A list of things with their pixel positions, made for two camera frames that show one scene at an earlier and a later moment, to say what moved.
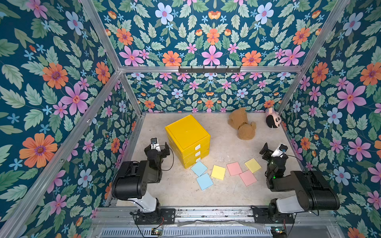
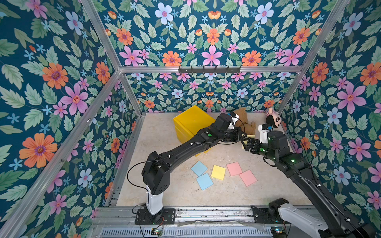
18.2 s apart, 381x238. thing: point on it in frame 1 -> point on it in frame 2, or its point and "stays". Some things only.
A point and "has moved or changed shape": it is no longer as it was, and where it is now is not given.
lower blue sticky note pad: [204, 181] stays
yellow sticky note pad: [252, 165] -> [249, 136]
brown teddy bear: [238, 119] stays
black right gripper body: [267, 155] -> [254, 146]
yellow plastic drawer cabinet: [188, 140] has moved or changed shape
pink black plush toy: [273, 119] stays
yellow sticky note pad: [218, 172] stays
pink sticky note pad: [234, 168] stays
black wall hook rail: [209, 70] stays
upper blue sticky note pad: [199, 168] stays
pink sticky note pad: [248, 177] stays
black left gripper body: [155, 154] -> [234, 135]
